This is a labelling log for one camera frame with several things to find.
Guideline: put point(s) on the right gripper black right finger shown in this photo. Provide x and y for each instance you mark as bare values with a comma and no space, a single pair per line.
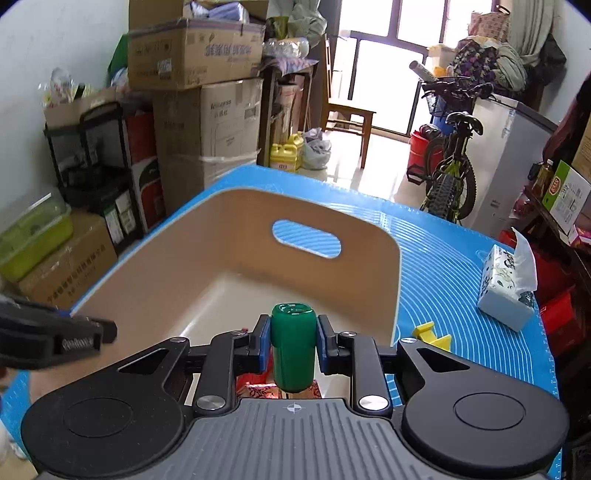
355,356

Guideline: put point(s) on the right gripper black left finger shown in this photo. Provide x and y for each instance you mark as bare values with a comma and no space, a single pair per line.
229,355

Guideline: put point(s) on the brown patterned small box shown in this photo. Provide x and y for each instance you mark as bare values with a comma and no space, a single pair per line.
254,386

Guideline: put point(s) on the green cylinder bottle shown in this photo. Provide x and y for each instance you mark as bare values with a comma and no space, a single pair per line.
293,330

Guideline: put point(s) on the beige plastic storage bin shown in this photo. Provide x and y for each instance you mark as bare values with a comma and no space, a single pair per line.
227,259

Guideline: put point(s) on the floor cardboard box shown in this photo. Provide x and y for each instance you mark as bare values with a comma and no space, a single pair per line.
68,273

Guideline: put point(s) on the small yellow clip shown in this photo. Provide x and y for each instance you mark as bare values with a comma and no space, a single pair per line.
426,333

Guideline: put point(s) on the green clear-lid container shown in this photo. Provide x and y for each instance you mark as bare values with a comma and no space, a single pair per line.
32,227

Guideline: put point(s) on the white tissue box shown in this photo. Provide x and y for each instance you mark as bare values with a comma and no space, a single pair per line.
508,285

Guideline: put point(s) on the wrapped lower cardboard box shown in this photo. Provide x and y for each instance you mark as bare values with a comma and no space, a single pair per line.
185,176

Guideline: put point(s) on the black metal shelf rack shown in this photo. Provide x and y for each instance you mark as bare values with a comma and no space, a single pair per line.
92,166

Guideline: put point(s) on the green black bicycle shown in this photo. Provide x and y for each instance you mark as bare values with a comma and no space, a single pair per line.
446,170

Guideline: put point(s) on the yellow oil jug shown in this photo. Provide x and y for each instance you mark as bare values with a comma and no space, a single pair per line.
287,157

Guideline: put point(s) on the red bucket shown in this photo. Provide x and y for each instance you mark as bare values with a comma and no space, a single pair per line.
420,152

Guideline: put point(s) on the middle cardboard box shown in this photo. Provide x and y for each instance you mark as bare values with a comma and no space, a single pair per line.
217,120

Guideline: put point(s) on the wooden chair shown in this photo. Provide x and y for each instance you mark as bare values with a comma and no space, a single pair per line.
342,115

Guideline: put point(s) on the white freezer cabinet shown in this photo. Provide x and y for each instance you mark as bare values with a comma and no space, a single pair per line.
513,141

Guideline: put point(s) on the green white carton box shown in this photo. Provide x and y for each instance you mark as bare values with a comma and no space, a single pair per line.
566,196

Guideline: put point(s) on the top cardboard box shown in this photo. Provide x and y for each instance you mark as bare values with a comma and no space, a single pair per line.
172,49

